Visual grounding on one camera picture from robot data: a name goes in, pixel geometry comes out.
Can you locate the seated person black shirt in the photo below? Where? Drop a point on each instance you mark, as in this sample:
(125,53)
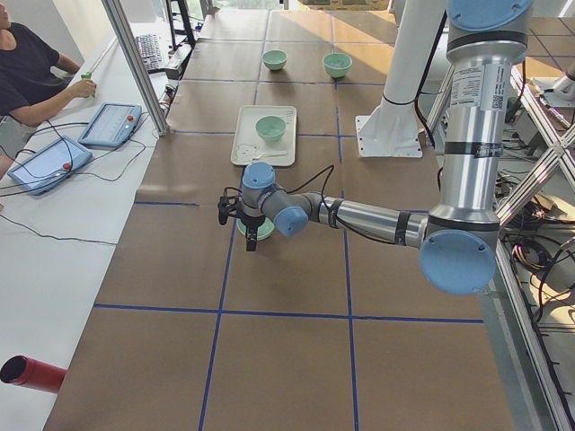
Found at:
(30,92)

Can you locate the near blue teach pendant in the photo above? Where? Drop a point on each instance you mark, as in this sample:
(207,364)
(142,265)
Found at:
(51,165)

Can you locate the aluminium side frame rail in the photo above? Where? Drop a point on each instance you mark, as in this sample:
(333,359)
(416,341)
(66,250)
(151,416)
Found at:
(533,290)

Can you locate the aluminium frame post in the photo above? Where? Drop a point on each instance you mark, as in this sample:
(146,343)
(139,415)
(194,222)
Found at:
(122,29)

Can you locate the red cylinder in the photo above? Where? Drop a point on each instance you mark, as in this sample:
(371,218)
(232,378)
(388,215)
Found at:
(33,374)

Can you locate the black keyboard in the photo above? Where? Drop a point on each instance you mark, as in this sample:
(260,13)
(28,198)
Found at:
(150,52)

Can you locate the blue teach pendant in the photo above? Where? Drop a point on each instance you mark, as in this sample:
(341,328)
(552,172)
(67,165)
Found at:
(51,165)
(111,125)

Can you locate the cream bear tray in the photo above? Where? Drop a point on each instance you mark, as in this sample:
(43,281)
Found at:
(247,143)

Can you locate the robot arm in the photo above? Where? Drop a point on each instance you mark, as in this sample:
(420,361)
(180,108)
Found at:
(456,238)

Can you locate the green bowl on tray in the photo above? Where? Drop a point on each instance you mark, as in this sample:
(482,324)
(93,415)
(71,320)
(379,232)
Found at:
(271,128)

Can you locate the white plastic spoon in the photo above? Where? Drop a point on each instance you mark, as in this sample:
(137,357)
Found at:
(268,155)

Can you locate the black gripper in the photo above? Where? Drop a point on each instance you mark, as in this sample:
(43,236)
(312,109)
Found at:
(251,221)

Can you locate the green bowl with ice cubes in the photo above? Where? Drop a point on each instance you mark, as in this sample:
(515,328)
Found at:
(337,65)

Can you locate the far blue teach pendant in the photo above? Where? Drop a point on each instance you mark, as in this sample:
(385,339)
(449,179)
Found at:
(111,125)

